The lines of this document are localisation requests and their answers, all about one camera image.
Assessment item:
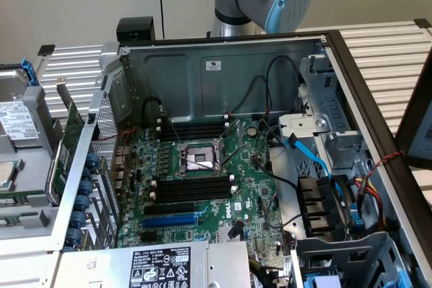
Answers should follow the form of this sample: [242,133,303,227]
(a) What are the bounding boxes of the RAM slot white latches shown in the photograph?
[155,115,231,127]
[149,185,237,204]
[155,121,232,137]
[150,173,236,193]

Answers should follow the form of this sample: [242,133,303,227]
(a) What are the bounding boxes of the metal CPU socket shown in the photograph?
[177,141,225,179]

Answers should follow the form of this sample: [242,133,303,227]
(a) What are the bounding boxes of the thin metal locking lever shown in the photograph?
[167,114,185,144]
[178,155,222,171]

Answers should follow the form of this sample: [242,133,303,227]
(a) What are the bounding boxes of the open metal PC case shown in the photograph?
[50,30,432,288]

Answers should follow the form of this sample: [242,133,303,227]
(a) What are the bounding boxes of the white case label sticker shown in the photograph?
[201,59,223,72]

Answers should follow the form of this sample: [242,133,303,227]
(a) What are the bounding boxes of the green Dell motherboard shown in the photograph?
[116,117,288,252]

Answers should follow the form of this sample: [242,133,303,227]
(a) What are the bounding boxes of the long black expansion slot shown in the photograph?
[144,202,196,217]

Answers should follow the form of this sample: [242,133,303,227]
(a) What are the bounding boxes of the blue expansion slot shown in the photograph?
[141,215,198,231]

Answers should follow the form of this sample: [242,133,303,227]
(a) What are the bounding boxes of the silver finned heatsink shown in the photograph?
[217,225,249,243]

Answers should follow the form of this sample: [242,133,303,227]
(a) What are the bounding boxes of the grey metal disk bay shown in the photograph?
[278,55,369,174]

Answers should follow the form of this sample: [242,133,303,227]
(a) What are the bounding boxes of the black plastic fan shroud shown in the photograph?
[296,175,352,238]

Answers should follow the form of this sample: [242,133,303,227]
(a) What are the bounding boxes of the black box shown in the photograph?
[116,17,155,43]

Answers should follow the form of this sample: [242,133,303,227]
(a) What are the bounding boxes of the green graphics card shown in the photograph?
[45,77,87,206]

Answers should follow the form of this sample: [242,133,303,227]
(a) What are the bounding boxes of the silver power supply unit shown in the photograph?
[62,241,250,288]

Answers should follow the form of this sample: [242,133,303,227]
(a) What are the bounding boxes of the blue plastic tab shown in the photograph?
[350,212,365,231]

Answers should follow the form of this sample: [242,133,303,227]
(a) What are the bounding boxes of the black table end cap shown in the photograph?
[413,18,432,36]
[36,44,56,57]

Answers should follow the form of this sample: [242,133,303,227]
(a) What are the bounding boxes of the grey parts rack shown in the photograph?
[0,61,65,252]

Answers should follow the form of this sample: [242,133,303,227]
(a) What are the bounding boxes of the blue-grey metal disk bay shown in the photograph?
[292,230,419,288]

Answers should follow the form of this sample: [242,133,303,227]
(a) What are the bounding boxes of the silver hard disk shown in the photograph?
[0,68,43,149]

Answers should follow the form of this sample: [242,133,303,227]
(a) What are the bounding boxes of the black-framed grey panel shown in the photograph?
[394,61,432,171]

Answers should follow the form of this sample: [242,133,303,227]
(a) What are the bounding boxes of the square silver CPU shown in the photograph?
[0,159,21,190]

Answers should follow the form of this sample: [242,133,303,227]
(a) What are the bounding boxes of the thin black red wire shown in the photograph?
[227,74,273,117]

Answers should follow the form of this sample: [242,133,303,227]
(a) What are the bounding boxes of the thick black looped wire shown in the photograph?
[143,97,169,124]

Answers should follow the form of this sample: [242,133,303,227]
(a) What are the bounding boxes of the black arched wire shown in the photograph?
[265,56,301,113]

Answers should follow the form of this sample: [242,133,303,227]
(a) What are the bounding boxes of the red black twisted wire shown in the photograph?
[90,125,141,144]
[366,150,406,181]

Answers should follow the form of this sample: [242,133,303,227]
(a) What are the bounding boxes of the blue flat data wire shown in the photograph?
[285,134,358,221]

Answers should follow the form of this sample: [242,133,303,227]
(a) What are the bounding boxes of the black cable connector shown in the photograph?
[228,220,244,240]

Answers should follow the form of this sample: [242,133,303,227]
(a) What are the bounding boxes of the yellow black braided wire bundle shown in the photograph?
[249,257,271,284]

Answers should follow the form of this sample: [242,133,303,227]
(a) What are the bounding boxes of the multicolour power wires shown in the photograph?
[350,176,389,231]

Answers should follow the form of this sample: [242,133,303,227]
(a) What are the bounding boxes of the blue plastic disk bracket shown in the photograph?
[20,57,37,86]

